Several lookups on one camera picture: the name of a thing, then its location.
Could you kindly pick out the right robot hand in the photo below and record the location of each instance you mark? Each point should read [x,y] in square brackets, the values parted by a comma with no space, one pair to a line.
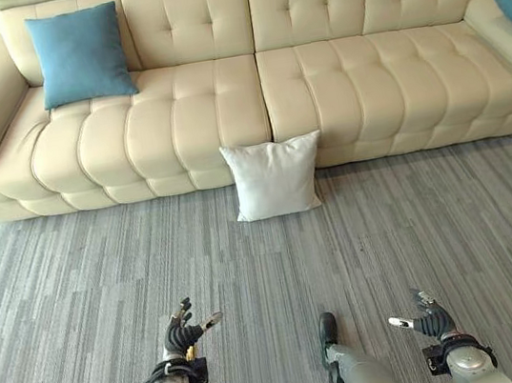
[428,314]

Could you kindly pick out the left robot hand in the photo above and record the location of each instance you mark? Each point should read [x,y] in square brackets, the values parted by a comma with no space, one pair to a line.
[180,332]

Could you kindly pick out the cream leather tufted sofa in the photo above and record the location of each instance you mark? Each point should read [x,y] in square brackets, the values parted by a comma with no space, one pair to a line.
[340,78]

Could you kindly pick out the dark robot foot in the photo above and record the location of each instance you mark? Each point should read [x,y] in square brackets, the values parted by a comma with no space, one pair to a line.
[327,327]

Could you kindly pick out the white square cushion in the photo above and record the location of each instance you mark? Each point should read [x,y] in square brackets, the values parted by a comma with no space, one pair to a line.
[276,179]

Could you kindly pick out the large blue square cushion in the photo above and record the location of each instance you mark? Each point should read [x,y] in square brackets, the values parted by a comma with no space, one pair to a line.
[81,54]

